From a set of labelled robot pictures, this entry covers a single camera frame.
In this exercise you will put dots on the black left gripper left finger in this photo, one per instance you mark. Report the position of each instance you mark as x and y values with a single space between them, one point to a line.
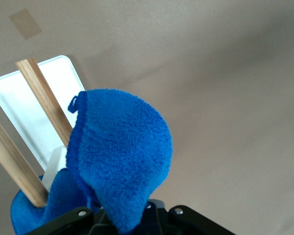
73 222

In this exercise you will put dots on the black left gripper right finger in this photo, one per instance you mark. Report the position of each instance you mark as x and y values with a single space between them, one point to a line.
181 222

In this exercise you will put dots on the blue microfiber towel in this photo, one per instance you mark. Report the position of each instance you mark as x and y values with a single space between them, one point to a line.
122 151

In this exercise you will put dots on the white rack with wooden bars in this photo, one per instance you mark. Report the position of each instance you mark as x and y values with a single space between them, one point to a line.
22 102

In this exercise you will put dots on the brown tape patch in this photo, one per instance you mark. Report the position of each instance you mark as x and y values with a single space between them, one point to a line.
25 24

